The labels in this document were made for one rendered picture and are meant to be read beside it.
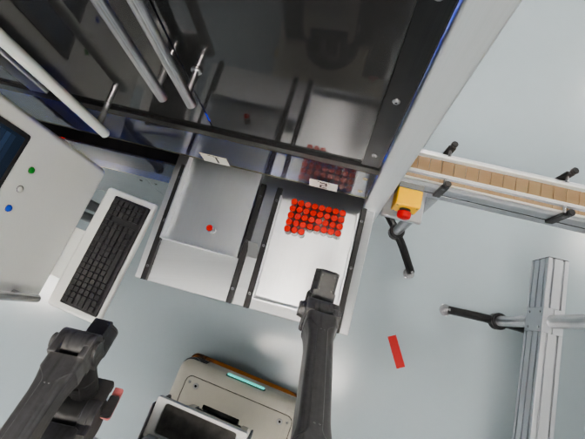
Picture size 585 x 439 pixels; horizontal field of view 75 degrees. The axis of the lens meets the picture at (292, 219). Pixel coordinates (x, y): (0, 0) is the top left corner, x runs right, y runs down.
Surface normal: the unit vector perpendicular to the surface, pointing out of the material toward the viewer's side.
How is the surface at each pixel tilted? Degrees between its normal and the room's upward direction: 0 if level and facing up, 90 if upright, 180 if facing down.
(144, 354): 0
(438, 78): 90
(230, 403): 0
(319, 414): 57
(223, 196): 0
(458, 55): 90
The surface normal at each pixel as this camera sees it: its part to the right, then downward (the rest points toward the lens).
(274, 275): -0.04, -0.25
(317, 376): 0.26, -0.90
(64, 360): 0.24, -0.77
